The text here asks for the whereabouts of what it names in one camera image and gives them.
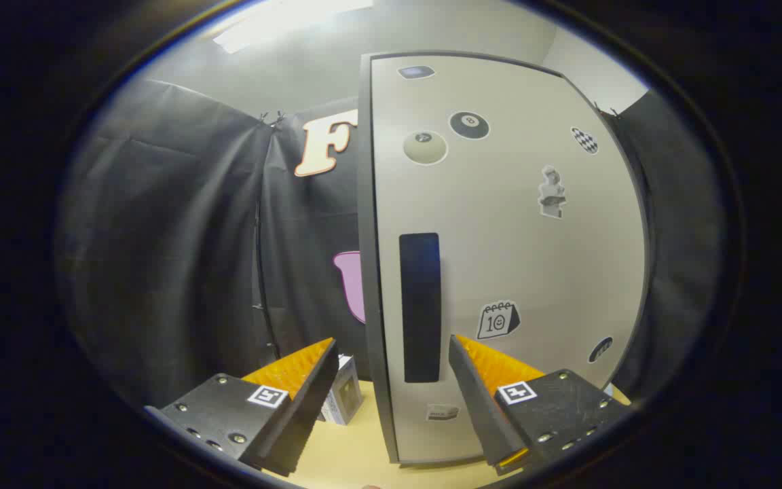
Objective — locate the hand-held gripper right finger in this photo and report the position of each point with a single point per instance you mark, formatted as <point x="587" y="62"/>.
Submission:
<point x="476" y="401"/>

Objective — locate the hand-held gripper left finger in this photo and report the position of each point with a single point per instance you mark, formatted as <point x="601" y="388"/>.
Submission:
<point x="309" y="401"/>

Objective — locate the small white product box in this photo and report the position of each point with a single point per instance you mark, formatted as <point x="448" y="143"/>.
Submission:
<point x="347" y="397"/>

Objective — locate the grey cabinet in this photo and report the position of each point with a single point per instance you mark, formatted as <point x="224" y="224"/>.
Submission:
<point x="367" y="238"/>

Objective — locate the black backdrop cloth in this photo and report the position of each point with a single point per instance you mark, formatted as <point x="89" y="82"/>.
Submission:
<point x="160" y="238"/>

